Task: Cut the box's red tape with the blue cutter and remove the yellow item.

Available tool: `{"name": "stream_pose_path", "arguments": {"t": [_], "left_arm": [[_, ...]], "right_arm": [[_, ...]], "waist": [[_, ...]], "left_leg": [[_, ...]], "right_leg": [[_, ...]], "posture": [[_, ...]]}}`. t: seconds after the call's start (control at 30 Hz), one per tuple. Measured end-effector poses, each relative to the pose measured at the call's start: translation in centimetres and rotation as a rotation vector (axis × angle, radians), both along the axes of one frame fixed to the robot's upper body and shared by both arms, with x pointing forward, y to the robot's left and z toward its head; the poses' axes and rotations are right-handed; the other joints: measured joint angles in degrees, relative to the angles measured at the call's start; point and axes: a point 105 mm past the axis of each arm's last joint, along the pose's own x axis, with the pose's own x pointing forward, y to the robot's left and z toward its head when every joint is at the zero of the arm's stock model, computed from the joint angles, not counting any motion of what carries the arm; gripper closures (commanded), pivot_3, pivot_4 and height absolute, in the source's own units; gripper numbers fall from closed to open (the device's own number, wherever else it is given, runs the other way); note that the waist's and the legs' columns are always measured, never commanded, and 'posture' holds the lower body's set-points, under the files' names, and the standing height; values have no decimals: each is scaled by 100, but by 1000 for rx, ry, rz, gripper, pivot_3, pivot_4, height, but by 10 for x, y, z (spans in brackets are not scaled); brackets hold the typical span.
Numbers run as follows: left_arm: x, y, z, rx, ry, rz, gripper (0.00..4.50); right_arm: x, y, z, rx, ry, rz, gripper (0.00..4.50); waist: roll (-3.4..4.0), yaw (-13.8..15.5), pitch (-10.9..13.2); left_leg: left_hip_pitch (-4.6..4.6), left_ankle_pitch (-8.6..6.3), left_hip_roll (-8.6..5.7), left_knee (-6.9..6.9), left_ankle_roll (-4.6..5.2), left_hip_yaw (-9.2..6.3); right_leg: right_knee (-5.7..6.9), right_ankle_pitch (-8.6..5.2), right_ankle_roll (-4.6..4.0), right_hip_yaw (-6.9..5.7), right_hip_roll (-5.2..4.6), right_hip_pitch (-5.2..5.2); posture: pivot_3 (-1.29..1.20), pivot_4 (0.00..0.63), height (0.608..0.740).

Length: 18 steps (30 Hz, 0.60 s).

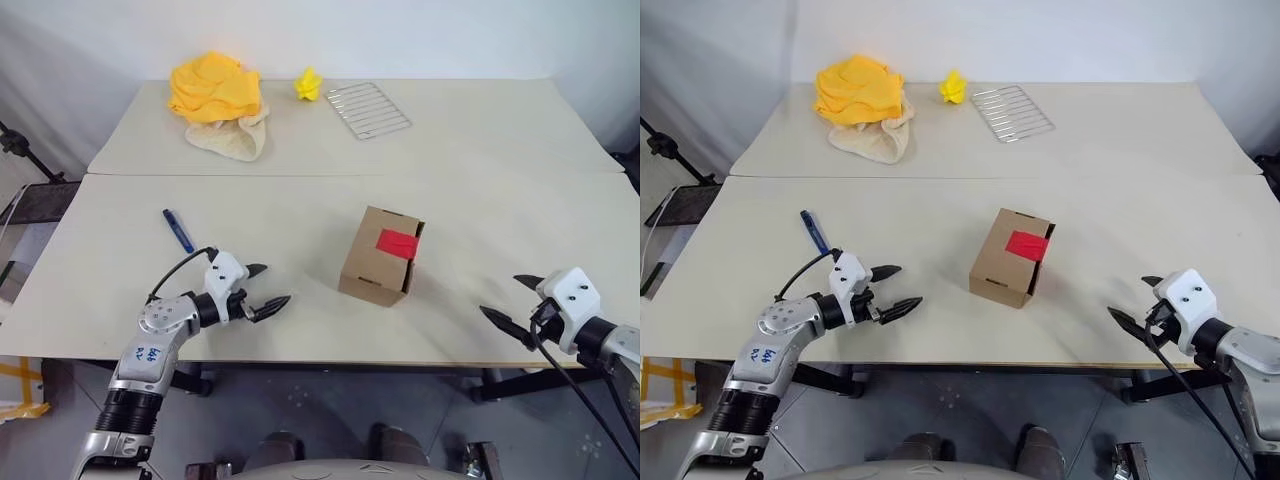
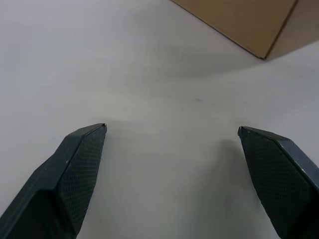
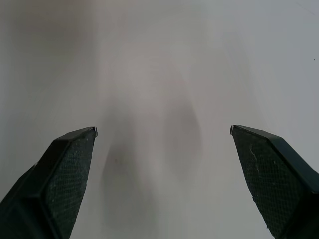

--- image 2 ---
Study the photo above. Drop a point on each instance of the brown cardboard box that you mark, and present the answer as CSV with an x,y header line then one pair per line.
x,y
236,20

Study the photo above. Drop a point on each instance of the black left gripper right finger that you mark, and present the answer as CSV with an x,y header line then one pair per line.
x,y
281,179

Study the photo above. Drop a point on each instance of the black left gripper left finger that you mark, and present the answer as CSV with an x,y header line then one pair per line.
x,y
62,186

